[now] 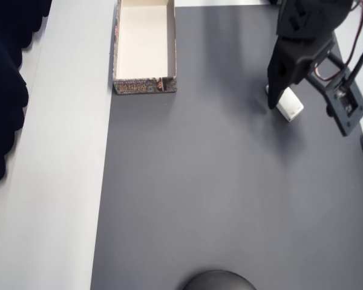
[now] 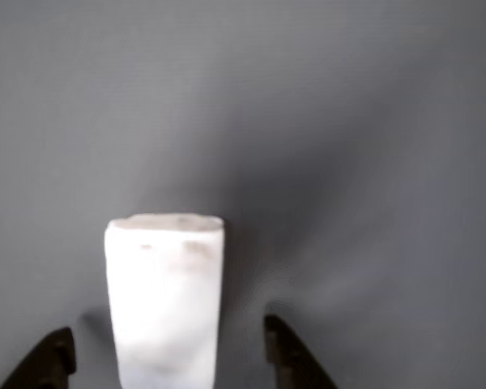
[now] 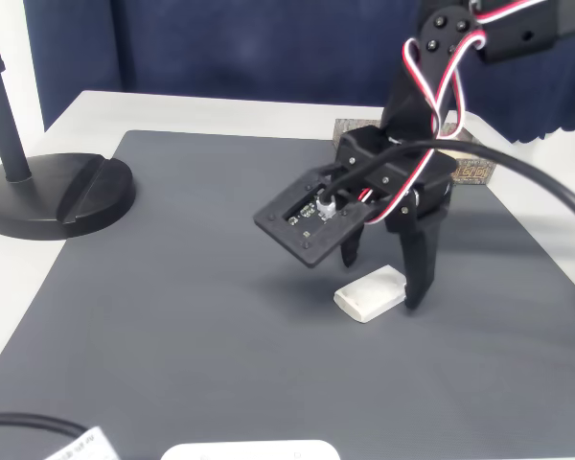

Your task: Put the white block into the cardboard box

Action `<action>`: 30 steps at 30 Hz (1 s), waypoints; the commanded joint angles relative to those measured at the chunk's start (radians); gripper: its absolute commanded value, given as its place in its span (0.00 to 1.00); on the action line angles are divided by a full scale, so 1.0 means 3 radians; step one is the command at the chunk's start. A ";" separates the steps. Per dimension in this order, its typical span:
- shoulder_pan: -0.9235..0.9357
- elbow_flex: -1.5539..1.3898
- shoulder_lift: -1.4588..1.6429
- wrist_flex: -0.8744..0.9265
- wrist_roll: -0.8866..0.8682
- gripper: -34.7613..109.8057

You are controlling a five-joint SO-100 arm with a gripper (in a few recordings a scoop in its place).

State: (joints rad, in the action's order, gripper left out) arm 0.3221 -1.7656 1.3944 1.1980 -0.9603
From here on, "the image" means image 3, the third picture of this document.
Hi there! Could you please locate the white rectangular block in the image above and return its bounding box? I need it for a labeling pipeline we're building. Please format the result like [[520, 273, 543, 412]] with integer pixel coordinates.
[[333, 265, 407, 325]]

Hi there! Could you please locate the stone print cardboard box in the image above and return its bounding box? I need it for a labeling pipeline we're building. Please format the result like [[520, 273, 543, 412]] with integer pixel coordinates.
[[333, 117, 497, 188]]

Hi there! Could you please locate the grey table mat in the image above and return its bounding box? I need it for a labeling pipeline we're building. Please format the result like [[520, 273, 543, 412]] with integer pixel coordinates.
[[0, 128, 575, 460]]

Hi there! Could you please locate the dark blue curtain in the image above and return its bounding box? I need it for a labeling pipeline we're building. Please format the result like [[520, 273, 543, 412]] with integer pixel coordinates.
[[23, 0, 575, 145]]

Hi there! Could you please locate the white flat device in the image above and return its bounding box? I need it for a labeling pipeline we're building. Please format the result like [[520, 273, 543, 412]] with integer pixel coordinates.
[[160, 439, 341, 460]]

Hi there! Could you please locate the black round stand base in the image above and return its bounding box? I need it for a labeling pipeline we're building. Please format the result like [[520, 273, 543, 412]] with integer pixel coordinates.
[[0, 151, 137, 241]]

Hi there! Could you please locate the black stand pole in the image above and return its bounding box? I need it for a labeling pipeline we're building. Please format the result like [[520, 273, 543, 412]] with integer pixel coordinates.
[[0, 9, 33, 183]]

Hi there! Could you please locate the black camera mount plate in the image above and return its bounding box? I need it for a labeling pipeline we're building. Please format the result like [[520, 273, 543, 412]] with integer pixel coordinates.
[[252, 165, 389, 268]]

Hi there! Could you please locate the thick black camera cable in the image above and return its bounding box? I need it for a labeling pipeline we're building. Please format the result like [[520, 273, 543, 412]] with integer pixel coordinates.
[[318, 141, 575, 224]]

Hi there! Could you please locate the white paper cable tag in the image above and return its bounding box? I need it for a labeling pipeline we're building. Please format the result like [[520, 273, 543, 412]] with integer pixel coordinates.
[[45, 425, 121, 460]]

